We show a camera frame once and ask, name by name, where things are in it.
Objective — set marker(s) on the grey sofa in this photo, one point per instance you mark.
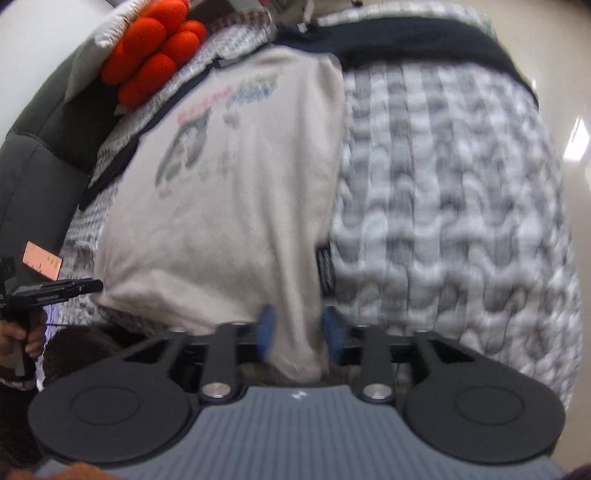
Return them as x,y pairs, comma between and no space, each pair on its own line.
41,152

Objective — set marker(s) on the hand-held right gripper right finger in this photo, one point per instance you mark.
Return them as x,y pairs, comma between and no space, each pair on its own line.
331,333

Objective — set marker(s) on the white pillow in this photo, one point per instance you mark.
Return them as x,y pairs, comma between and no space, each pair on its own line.
92,50

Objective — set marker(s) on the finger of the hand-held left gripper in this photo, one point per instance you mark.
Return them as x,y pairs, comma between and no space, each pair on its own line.
55,290

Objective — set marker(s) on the person's left hand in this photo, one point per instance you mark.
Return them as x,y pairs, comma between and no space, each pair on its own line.
34,337

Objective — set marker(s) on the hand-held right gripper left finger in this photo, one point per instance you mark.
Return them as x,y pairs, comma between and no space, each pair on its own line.
268,332

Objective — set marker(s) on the beige and black sweatshirt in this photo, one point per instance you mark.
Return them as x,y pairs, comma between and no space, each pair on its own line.
231,207

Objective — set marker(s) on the grey checked quilted blanket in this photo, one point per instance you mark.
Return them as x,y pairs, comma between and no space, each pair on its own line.
438,207

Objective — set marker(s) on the red knot cushion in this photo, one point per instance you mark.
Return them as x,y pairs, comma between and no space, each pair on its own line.
147,60

